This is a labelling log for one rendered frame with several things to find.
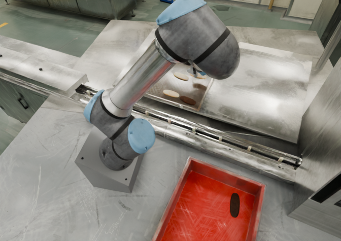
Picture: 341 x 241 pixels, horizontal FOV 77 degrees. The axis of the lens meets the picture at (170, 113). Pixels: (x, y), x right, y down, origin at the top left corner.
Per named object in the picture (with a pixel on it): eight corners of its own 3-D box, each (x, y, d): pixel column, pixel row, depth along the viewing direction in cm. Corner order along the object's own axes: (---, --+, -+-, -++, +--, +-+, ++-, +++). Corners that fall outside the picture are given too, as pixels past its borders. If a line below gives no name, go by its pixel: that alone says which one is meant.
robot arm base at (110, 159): (122, 177, 87) (134, 171, 80) (91, 157, 83) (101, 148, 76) (137, 148, 98) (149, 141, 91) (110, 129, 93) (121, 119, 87)
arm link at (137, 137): (131, 166, 81) (150, 156, 71) (103, 143, 78) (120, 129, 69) (145, 144, 89) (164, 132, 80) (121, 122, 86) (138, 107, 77)
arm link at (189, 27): (106, 146, 77) (230, 36, 47) (73, 117, 74) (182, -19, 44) (122, 127, 86) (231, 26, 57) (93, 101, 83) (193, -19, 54)
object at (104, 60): (85, 169, 193) (39, 106, 131) (127, 84, 267) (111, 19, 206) (301, 208, 163) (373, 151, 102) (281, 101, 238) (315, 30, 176)
